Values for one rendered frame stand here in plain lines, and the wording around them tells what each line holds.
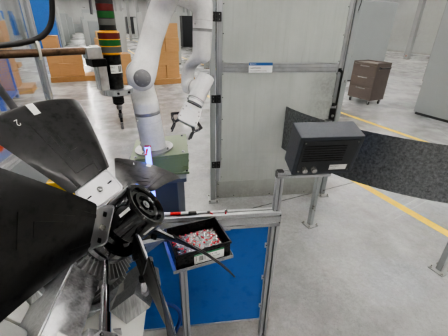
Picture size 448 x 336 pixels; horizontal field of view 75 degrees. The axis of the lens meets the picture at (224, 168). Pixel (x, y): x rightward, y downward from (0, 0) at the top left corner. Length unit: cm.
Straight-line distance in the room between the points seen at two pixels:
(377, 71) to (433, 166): 511
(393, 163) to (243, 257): 130
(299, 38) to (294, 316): 205
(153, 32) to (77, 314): 107
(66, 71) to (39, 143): 928
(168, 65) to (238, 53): 657
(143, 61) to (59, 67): 877
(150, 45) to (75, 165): 76
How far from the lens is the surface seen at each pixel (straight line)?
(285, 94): 267
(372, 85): 730
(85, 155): 76
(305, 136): 113
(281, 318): 202
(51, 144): 77
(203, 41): 142
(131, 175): 94
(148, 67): 133
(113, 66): 69
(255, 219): 131
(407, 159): 228
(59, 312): 66
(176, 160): 143
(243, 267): 152
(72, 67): 1001
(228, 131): 264
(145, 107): 139
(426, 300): 247
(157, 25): 137
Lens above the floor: 160
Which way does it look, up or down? 27 degrees down
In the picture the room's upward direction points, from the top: 1 degrees clockwise
